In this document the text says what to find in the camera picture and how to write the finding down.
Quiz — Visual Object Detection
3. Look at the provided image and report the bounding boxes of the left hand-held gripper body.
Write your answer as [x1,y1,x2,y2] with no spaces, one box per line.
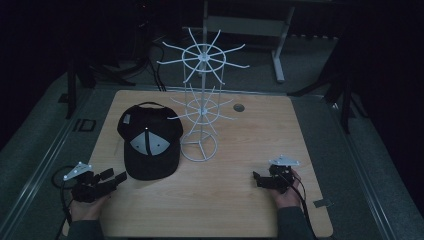
[62,161,118,204]

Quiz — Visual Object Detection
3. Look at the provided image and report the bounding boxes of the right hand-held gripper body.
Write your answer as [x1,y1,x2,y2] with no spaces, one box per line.
[260,154,301,195]

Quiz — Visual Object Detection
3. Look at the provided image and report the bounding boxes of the person's left hand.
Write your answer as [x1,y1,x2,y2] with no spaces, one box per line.
[69,194,112,222]

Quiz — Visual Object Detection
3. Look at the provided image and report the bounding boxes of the person's right hand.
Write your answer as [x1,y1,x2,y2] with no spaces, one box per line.
[272,169,304,210]

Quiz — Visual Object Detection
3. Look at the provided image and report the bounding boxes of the black and grey baseball cap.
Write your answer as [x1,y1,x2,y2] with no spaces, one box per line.
[116,101,184,182]

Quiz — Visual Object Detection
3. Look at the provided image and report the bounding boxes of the grey tape strip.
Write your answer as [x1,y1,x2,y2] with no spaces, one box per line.
[312,198,334,209]

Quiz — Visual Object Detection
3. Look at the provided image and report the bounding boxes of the black metal stand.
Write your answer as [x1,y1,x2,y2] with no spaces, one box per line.
[287,39,358,135]

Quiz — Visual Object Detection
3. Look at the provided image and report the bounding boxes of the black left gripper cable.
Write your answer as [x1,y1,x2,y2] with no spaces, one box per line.
[51,165,78,231]

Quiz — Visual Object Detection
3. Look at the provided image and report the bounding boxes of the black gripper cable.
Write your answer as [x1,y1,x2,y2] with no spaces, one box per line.
[51,165,78,231]
[283,175,318,240]

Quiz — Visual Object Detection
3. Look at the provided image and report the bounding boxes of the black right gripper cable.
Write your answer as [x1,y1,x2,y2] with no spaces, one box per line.
[283,175,318,240]

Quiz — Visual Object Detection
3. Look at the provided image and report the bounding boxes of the black floor socket frame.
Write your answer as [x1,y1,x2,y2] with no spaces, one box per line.
[78,118,98,133]

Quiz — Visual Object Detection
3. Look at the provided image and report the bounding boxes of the white wire hat rack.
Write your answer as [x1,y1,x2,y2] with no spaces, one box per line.
[156,27,251,163]

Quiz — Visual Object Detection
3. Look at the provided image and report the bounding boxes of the black floor cables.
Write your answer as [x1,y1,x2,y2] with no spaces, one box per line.
[87,43,168,93]

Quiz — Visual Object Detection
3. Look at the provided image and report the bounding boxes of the white metal desk frame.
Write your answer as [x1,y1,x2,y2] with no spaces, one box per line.
[201,0,297,84]

